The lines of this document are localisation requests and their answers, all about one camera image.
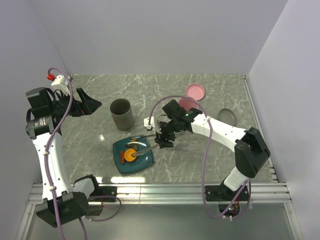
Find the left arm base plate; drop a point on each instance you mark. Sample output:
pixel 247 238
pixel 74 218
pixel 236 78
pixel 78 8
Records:
pixel 104 194

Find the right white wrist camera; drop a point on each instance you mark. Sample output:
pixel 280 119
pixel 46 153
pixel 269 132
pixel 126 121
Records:
pixel 149 123

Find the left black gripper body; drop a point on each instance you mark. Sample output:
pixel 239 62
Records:
pixel 61 106

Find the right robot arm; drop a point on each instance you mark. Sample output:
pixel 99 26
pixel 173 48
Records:
pixel 248 145

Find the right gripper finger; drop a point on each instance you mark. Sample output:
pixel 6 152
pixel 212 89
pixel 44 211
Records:
pixel 158 139
pixel 165 144

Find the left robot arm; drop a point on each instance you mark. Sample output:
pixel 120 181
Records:
pixel 62 202

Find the brown shrimp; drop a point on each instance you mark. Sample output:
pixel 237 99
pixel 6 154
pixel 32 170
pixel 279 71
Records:
pixel 132 145

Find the aluminium rail frame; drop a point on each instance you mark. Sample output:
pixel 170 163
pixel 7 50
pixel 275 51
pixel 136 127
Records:
pixel 169 181

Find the grey steel canister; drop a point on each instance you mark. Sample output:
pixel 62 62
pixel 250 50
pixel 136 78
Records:
pixel 122 115

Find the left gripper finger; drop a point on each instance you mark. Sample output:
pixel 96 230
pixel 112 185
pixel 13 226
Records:
pixel 83 96
pixel 91 105

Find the pink lid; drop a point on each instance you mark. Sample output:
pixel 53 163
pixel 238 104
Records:
pixel 196 91

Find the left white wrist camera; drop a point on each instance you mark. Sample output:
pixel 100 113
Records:
pixel 59 83

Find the grey steel lid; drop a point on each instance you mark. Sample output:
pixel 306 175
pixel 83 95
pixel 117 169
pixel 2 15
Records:
pixel 227 116

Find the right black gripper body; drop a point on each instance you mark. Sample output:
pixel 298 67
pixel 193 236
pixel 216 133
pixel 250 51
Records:
pixel 169 129

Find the metal food tongs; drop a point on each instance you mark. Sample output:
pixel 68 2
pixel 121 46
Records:
pixel 137 139

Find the orange round food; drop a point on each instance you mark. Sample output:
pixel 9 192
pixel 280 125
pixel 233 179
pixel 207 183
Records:
pixel 130 155

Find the teal square plate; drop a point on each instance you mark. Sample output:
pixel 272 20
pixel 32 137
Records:
pixel 139 164

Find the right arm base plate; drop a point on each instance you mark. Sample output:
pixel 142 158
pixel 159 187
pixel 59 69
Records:
pixel 221 193

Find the pink canister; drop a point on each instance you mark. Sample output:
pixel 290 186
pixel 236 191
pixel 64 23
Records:
pixel 187 103

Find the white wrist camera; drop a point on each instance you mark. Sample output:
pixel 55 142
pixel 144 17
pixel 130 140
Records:
pixel 149 123
pixel 59 83

